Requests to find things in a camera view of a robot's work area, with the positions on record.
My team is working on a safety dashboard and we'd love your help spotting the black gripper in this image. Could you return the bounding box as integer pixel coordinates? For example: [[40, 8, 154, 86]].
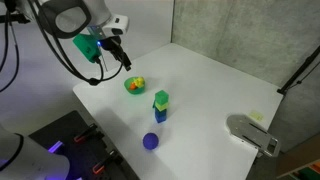
[[99, 35, 133, 72]]

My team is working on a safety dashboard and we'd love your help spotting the yellow duck toy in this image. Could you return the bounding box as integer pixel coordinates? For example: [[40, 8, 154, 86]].
[[133, 76, 146, 88]]

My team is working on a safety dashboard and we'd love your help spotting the green plastic bowl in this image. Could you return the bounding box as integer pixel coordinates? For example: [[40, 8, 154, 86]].
[[123, 76, 147, 96]]

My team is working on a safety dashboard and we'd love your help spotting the green building block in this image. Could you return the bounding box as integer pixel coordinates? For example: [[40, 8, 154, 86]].
[[154, 89, 170, 105]]

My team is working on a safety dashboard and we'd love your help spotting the yellow building block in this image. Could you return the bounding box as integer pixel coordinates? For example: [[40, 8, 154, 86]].
[[154, 100, 170, 113]]

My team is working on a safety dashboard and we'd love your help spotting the blue building block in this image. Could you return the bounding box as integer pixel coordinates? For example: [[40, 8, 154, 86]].
[[154, 108, 168, 124]]

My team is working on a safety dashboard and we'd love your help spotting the black orange clamp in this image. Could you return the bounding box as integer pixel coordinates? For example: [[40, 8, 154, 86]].
[[73, 123, 100, 144], [92, 150, 118, 175]]

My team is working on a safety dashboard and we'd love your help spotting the blue ball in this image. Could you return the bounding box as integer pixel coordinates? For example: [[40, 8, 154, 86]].
[[142, 132, 160, 151]]

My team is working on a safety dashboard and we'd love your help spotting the silver metal mounting plate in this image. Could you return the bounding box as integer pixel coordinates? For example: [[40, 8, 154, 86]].
[[226, 114, 280, 158]]

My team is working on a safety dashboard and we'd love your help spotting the small yellow sticker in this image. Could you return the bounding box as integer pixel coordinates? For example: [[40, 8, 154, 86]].
[[249, 110, 264, 122]]

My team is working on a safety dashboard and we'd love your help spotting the black tripod pole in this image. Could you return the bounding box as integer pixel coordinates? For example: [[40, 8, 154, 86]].
[[277, 44, 320, 95]]

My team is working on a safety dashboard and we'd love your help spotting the wooden shelf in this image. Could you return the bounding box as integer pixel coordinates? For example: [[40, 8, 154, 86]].
[[275, 139, 320, 180]]

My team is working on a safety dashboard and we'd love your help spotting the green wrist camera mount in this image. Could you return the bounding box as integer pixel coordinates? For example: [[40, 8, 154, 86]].
[[72, 33, 103, 64]]

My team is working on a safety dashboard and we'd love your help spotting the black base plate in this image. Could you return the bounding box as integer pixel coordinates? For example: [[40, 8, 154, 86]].
[[28, 110, 141, 180]]

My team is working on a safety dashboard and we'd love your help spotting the black hanging cable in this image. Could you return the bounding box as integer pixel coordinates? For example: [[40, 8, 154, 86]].
[[0, 11, 21, 94]]

